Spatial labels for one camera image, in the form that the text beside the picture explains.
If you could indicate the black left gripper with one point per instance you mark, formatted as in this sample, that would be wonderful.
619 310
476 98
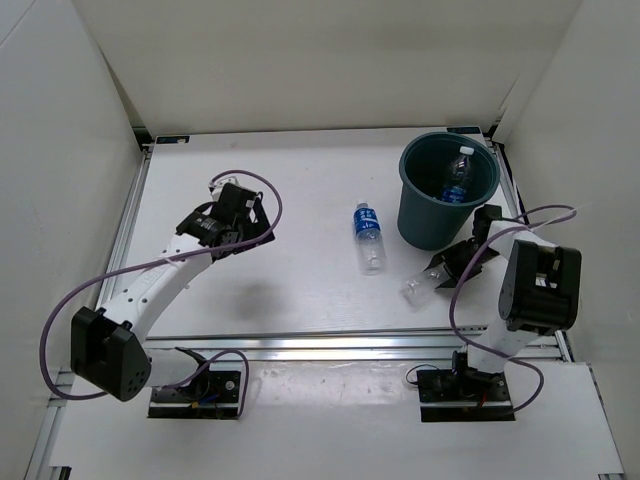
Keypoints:
258 228

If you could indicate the dark teal plastic bin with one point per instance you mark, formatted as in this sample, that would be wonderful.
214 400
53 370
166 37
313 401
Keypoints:
424 221

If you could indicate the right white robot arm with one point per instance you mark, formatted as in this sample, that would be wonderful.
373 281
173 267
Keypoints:
539 294

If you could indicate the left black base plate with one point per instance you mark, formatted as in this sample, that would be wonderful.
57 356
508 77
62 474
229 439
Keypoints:
200 395

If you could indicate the aluminium table frame rail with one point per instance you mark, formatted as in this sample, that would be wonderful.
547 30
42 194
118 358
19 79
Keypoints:
329 346

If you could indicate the clear bottle blue label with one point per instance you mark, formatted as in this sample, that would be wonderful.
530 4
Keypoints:
458 176
368 239

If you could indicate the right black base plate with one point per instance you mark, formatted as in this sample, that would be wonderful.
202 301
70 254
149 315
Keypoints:
460 394

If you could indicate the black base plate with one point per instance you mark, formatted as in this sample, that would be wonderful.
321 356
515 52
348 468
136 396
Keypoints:
460 394
200 395

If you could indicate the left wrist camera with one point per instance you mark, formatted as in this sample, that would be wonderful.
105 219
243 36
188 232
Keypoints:
231 202

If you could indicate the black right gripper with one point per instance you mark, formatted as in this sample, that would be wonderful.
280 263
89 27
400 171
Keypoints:
449 257

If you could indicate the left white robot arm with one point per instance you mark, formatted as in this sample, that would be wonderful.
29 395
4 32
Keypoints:
107 343

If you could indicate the clear unlabelled plastic bottle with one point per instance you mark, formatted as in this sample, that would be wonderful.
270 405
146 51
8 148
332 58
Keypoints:
417 290

